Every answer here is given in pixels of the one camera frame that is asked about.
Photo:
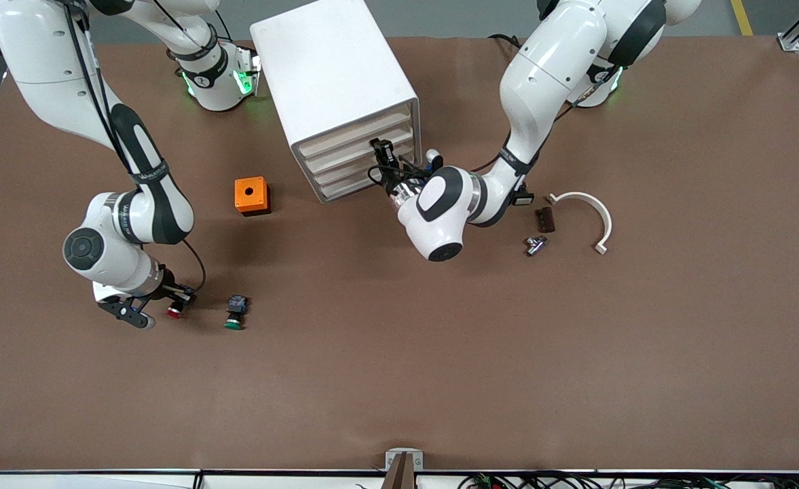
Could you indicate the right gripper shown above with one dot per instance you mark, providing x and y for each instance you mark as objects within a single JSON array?
[{"x": 171, "y": 291}]

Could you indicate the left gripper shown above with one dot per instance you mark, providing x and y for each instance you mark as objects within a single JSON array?
[{"x": 393, "y": 180}]

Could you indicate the red mushroom push button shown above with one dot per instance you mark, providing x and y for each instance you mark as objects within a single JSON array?
[{"x": 174, "y": 312}]

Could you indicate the white drawer cabinet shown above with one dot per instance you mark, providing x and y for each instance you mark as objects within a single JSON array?
[{"x": 331, "y": 68}]

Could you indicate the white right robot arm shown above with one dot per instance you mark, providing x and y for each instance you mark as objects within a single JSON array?
[{"x": 39, "y": 61}]

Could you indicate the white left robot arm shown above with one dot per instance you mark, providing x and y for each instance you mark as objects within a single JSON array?
[{"x": 555, "y": 68}]

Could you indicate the green mushroom push button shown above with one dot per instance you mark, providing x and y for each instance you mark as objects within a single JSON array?
[{"x": 235, "y": 322}]

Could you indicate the small brown block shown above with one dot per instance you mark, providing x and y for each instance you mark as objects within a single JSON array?
[{"x": 546, "y": 220}]

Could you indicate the silver metal fitting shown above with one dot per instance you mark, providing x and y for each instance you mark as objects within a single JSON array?
[{"x": 535, "y": 246}]

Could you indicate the white curved plastic clamp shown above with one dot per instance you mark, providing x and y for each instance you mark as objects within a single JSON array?
[{"x": 603, "y": 217}]

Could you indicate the orange button enclosure box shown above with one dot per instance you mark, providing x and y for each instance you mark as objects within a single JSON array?
[{"x": 242, "y": 201}]

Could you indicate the small black switch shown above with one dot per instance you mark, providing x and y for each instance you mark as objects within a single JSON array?
[{"x": 524, "y": 199}]

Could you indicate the grey metal bracket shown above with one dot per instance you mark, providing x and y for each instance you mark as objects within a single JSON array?
[{"x": 392, "y": 459}]

